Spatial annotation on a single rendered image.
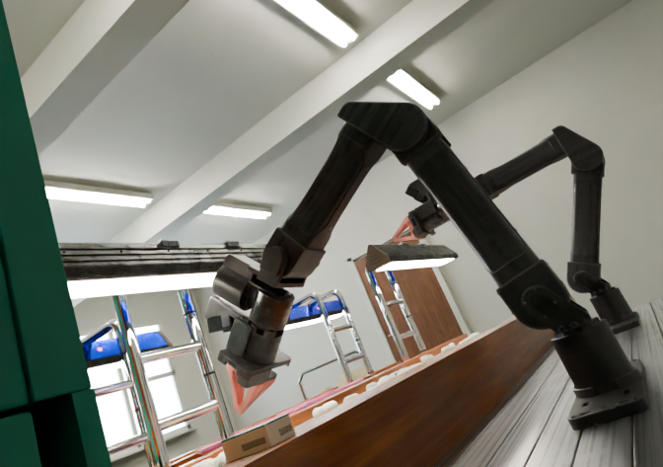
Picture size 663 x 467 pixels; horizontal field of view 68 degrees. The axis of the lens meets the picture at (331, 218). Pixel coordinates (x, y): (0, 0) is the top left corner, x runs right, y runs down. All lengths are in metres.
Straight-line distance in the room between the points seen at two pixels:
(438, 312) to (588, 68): 3.02
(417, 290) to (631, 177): 2.49
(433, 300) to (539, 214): 1.49
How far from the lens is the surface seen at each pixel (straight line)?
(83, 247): 0.79
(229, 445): 0.51
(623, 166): 5.59
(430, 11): 3.81
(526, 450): 0.54
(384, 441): 0.55
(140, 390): 0.96
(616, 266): 5.52
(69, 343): 0.30
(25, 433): 0.29
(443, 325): 5.84
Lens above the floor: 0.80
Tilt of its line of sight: 17 degrees up
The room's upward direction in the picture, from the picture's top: 23 degrees counter-clockwise
